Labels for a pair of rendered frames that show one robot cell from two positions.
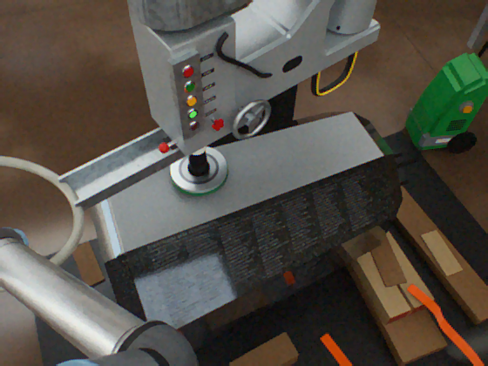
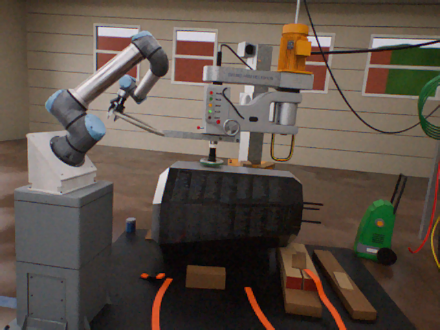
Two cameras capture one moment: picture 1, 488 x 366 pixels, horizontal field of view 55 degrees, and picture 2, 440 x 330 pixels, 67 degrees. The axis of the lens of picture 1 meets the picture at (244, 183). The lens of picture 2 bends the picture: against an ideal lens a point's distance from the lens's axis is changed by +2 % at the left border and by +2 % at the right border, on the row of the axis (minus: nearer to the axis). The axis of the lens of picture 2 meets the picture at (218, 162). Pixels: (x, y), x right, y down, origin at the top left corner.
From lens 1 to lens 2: 214 cm
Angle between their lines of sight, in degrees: 50
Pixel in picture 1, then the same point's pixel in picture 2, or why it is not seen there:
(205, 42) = (219, 87)
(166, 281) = (178, 183)
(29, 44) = not seen: hidden behind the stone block
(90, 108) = not seen: hidden behind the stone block
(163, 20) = (208, 76)
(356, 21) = (284, 118)
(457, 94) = (372, 213)
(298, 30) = (256, 105)
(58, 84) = not seen: hidden behind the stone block
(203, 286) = (191, 192)
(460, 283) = (348, 294)
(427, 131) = (360, 240)
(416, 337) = (302, 298)
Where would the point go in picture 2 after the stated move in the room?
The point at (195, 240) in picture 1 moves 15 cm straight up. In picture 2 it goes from (196, 174) to (197, 157)
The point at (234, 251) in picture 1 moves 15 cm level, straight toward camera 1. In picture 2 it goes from (210, 185) to (201, 188)
